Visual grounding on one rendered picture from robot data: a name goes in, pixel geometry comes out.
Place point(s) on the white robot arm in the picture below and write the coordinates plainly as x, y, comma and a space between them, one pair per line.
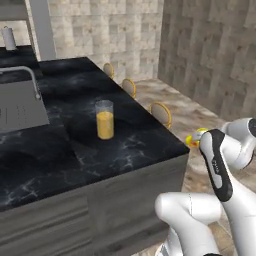
200, 213

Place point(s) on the glass of orange juice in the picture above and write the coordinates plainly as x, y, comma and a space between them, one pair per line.
105, 125

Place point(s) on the grey wooden island cabinet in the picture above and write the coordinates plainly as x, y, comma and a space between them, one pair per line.
126, 200

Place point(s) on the grey steel sink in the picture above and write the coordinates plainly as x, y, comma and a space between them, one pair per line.
20, 106

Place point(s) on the grey metal tap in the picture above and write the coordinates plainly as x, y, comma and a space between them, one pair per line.
20, 68

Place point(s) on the tall grey cabinet panel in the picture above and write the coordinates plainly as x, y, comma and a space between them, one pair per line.
41, 30

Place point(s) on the grey wall cupboard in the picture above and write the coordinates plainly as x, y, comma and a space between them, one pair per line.
11, 9

